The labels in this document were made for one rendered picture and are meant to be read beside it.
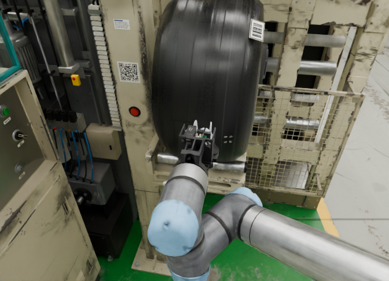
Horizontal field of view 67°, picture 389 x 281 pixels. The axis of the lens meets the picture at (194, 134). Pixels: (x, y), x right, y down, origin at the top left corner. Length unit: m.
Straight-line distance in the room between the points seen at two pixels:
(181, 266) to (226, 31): 0.57
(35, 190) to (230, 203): 0.76
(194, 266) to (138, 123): 0.72
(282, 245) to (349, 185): 2.05
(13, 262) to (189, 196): 0.80
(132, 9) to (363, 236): 1.91
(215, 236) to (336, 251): 0.20
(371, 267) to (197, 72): 0.56
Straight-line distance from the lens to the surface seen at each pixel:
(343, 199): 2.43
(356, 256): 0.49
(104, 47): 1.06
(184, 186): 0.50
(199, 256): 0.54
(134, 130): 1.19
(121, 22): 0.99
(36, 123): 1.16
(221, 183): 1.17
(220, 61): 0.79
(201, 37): 0.82
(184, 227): 0.45
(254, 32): 0.84
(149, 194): 1.43
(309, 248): 0.51
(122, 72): 1.06
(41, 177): 1.20
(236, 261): 1.93
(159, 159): 1.14
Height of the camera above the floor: 1.67
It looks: 38 degrees down
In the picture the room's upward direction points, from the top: straight up
